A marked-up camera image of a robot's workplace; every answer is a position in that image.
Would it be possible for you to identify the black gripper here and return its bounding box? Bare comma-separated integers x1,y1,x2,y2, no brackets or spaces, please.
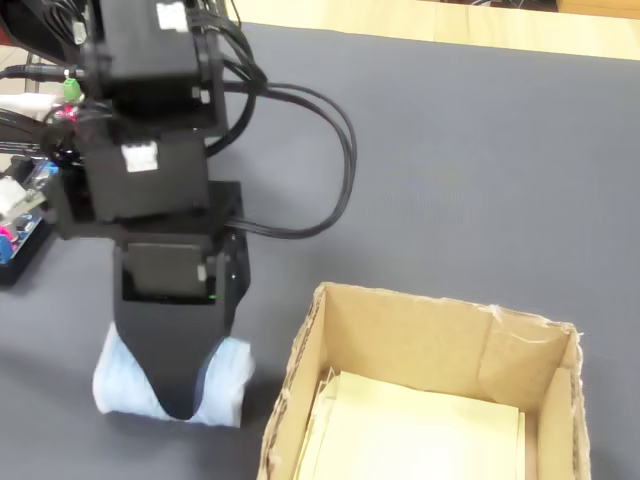
112,231,252,423

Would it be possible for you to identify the light blue block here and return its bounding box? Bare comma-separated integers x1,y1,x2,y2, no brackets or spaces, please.
91,321,257,430

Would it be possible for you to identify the open cardboard box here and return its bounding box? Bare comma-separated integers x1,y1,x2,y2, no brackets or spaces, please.
256,280,594,480

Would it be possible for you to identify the black tray with clutter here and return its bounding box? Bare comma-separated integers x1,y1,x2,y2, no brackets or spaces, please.
0,218,53,290

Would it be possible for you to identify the pale yellow paper sheet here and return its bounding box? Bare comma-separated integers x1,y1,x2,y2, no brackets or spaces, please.
293,366,529,480

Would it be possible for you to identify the motor controller circuit board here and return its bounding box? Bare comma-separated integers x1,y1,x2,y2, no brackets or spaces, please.
45,74,92,127

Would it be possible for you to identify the dark gray textured mat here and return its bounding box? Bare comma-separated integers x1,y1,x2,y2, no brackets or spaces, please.
0,21,640,480

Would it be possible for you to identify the black barrel power plug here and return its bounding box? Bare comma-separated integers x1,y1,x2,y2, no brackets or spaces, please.
0,63,87,82

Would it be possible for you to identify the black servo cable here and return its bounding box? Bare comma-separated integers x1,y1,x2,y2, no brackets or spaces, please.
199,0,351,231
189,0,359,241

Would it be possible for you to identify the white cable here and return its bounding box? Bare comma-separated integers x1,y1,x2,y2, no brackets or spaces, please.
0,91,62,115

